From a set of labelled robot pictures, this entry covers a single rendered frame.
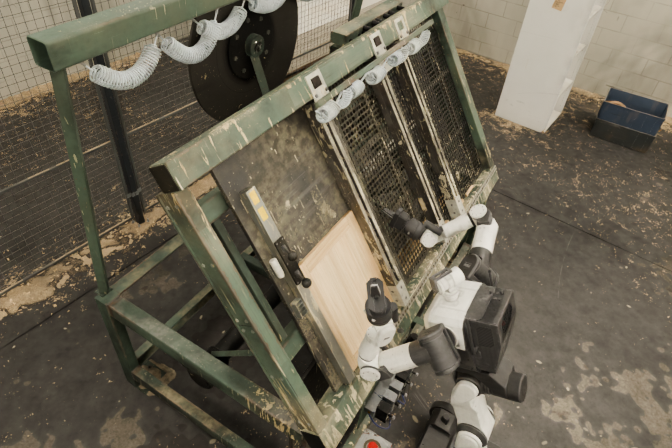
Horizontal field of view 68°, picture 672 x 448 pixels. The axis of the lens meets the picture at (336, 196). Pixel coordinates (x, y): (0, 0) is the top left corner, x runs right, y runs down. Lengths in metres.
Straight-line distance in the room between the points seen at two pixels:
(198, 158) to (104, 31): 0.53
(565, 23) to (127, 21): 4.42
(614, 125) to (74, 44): 5.36
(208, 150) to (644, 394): 3.14
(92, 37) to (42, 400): 2.31
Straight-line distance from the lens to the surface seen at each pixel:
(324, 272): 2.09
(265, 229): 1.83
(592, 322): 4.08
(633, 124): 6.12
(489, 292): 2.00
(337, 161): 2.13
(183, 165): 1.58
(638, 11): 6.85
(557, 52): 5.64
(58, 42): 1.77
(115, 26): 1.88
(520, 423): 3.41
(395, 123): 2.55
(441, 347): 1.85
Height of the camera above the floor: 2.84
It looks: 40 degrees down
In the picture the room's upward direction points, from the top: 5 degrees clockwise
